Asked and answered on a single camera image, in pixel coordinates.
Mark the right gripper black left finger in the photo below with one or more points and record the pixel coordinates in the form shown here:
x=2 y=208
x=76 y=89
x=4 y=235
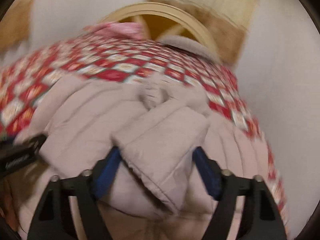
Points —
x=53 y=218

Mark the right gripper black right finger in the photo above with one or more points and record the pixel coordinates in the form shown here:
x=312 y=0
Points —
x=260 y=215

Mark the beige quilted puffer jacket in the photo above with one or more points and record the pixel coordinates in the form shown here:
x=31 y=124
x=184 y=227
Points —
x=157 y=192

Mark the red patchwork bear bedspread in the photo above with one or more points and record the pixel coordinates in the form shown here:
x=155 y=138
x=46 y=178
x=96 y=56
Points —
x=25 y=81

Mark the cream arched wooden headboard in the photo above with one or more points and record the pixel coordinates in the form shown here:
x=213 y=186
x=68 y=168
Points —
x=159 y=20

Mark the striped pillow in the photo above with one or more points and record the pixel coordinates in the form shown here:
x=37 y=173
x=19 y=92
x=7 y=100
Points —
x=191 y=46

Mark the right beige patterned curtain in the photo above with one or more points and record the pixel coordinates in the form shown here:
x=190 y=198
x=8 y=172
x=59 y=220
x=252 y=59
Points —
x=227 y=20

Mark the side wall beige curtain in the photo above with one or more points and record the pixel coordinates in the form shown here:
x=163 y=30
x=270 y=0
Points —
x=15 y=25

